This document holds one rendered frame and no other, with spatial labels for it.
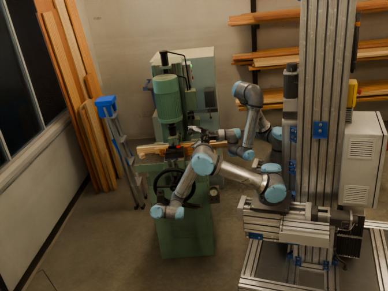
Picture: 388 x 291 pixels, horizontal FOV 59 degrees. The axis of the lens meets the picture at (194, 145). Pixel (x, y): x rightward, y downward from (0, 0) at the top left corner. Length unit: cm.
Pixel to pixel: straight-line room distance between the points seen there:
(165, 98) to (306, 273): 150
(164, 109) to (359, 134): 122
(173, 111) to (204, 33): 235
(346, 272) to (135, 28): 361
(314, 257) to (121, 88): 342
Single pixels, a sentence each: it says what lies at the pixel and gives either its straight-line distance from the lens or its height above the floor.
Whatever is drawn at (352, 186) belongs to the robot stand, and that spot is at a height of 91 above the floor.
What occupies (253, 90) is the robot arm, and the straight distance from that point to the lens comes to 220.
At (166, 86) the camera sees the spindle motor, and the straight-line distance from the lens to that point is 232.
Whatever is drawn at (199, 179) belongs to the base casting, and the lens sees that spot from 252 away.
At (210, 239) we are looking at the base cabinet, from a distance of 286.
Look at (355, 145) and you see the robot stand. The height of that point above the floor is 117.
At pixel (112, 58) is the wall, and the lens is 487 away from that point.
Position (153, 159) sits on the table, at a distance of 254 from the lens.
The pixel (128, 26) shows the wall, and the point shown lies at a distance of 473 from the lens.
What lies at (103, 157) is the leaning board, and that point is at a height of 42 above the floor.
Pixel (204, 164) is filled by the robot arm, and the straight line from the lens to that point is 178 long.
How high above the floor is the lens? 207
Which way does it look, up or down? 26 degrees down
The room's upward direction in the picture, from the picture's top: 7 degrees counter-clockwise
